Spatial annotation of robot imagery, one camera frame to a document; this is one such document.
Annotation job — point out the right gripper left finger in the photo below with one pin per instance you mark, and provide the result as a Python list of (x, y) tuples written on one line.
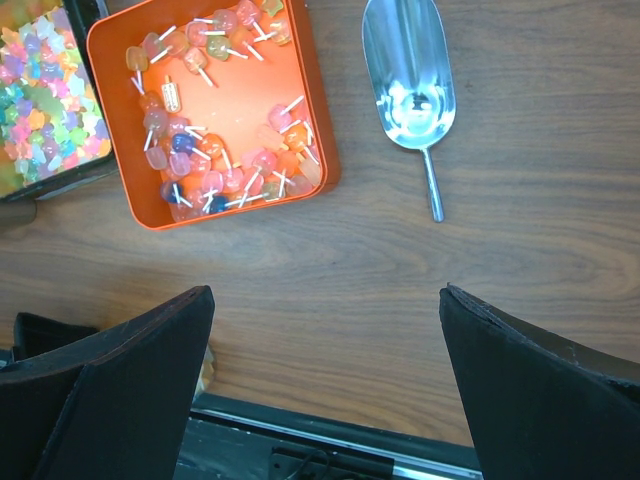
[(113, 405)]

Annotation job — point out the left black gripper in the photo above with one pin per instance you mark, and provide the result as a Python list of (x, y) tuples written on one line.
[(35, 335)]

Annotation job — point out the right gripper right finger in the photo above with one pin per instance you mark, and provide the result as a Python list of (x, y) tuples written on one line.
[(538, 405)]

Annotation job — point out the gold tin of gummy candies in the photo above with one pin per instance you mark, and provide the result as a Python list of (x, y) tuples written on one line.
[(53, 132)]

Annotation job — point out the orange box of lollipops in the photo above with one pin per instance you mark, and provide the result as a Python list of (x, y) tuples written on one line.
[(233, 107)]

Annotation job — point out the metal candy scoop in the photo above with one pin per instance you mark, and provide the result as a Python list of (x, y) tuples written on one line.
[(408, 64)]

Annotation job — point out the clear plastic jar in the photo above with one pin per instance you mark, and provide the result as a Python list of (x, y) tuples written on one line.
[(207, 373)]

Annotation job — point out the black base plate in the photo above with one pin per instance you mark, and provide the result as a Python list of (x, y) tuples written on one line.
[(233, 439)]

